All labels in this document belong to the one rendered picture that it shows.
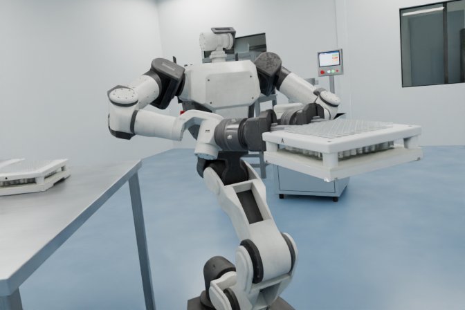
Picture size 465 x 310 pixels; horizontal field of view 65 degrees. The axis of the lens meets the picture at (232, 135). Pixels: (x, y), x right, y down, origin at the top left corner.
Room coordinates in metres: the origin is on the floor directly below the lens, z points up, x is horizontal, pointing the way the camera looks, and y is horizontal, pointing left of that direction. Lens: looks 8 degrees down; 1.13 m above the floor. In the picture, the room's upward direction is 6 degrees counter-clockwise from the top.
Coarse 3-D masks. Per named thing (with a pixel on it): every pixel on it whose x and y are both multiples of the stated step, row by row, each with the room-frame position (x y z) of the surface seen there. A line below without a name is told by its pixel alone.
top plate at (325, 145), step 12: (276, 132) 0.86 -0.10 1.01; (288, 132) 0.84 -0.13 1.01; (372, 132) 0.73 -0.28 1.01; (384, 132) 0.71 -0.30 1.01; (396, 132) 0.72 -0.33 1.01; (408, 132) 0.74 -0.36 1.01; (420, 132) 0.75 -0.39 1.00; (288, 144) 0.77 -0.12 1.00; (300, 144) 0.73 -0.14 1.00; (312, 144) 0.70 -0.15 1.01; (324, 144) 0.66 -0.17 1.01; (336, 144) 0.66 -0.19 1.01; (348, 144) 0.67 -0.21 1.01; (360, 144) 0.68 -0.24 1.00; (372, 144) 0.70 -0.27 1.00
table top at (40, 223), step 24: (72, 168) 1.67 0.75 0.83; (96, 168) 1.61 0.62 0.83; (120, 168) 1.56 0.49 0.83; (48, 192) 1.25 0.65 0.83; (72, 192) 1.21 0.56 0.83; (96, 192) 1.18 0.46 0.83; (0, 216) 1.02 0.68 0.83; (24, 216) 1.00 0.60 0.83; (48, 216) 0.98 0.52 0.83; (72, 216) 0.96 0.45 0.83; (0, 240) 0.83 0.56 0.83; (24, 240) 0.81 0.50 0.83; (48, 240) 0.80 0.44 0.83; (0, 264) 0.69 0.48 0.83; (24, 264) 0.69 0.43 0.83; (0, 288) 0.63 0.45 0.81
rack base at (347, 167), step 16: (272, 160) 0.84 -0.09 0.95; (288, 160) 0.78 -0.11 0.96; (304, 160) 0.74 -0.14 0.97; (320, 160) 0.73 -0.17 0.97; (352, 160) 0.70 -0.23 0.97; (368, 160) 0.69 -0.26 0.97; (384, 160) 0.71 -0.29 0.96; (400, 160) 0.73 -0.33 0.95; (320, 176) 0.68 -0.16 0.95; (336, 176) 0.66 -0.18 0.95
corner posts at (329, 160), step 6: (408, 138) 0.75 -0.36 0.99; (414, 138) 0.75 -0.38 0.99; (270, 144) 0.86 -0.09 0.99; (276, 144) 0.86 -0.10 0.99; (408, 144) 0.75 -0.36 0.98; (414, 144) 0.75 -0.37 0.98; (270, 150) 0.86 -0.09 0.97; (276, 150) 0.86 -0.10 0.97; (324, 156) 0.67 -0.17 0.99; (330, 156) 0.66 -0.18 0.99; (336, 156) 0.66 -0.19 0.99; (324, 162) 0.67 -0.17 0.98; (330, 162) 0.66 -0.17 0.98; (336, 162) 0.66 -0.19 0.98
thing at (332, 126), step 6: (336, 120) 0.89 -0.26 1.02; (342, 120) 0.88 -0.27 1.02; (348, 120) 0.87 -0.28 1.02; (300, 126) 0.85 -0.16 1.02; (306, 126) 0.85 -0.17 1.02; (312, 126) 0.84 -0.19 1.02; (318, 126) 0.82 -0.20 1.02; (324, 126) 0.82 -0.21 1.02; (330, 126) 0.81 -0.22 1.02; (336, 126) 0.80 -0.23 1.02; (342, 126) 0.79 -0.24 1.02; (348, 126) 0.79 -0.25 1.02; (354, 126) 0.77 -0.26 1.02; (360, 126) 0.77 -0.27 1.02; (366, 126) 0.76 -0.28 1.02; (330, 132) 0.73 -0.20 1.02
